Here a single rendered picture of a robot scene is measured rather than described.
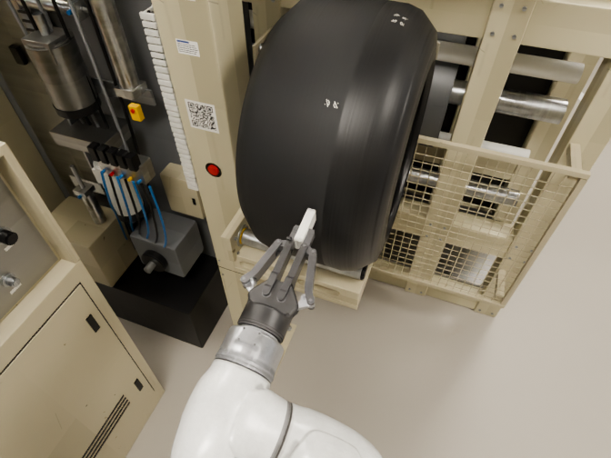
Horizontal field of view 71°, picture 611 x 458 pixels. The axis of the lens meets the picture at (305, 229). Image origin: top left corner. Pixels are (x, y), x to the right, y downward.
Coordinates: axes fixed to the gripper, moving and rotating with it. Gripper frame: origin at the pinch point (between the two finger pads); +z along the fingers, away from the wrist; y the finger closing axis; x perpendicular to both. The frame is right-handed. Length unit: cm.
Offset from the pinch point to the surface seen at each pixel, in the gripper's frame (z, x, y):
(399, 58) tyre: 25.1, -18.4, -8.1
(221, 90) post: 24.9, -3.9, 28.0
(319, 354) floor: 15, 126, 6
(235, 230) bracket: 11.6, 29.5, 25.3
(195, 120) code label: 23.3, 5.2, 36.1
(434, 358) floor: 31, 128, -41
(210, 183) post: 20.4, 24.5, 35.9
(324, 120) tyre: 12.9, -13.4, 0.8
